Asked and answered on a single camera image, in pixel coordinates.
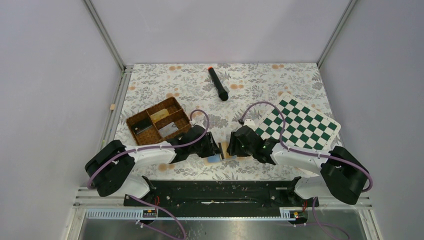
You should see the black card in basket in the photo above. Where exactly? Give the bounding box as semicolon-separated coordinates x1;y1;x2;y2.
131;118;153;135

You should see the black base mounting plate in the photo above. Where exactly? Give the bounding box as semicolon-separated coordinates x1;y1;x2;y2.
142;179;313;218

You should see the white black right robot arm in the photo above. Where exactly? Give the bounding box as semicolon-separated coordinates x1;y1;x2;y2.
227;126;370;206

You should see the green white chessboard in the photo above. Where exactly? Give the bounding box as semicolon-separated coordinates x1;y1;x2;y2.
255;93;341;150

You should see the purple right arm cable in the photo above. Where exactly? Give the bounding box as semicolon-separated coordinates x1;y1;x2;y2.
238;101;374;240

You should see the brown woven divided basket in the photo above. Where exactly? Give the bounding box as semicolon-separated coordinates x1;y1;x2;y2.
126;97;191;146

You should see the black microphone orange tip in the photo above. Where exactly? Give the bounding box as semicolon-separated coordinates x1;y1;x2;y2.
207;66;229;102

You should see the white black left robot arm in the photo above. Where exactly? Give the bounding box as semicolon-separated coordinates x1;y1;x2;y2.
84;125;222;206

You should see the beige leather card holder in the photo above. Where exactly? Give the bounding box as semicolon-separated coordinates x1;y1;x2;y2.
203;142;239;166

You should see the gold card in basket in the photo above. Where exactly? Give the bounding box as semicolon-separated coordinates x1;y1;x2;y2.
150;108;170;123

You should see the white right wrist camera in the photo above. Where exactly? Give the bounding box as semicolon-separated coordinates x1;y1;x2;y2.
238;119;256;129

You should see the silver card in basket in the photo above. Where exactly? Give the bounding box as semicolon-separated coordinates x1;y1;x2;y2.
158;122;179;138

